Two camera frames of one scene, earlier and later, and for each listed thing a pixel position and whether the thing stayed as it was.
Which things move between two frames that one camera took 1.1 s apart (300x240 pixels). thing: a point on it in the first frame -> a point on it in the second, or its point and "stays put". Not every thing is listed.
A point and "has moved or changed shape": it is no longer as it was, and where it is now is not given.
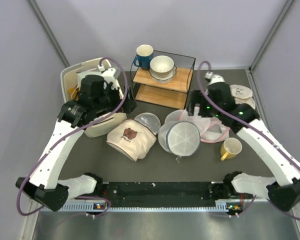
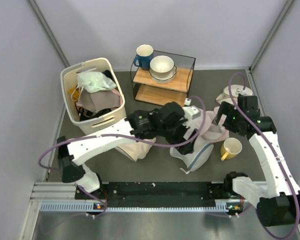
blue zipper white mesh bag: (181, 139) has moved or changed shape
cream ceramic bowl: (161, 66) stays put
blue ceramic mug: (145, 53) stays put
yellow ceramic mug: (230, 147) stays put
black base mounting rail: (219, 191) stays put
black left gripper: (130, 104) -> (184, 128)
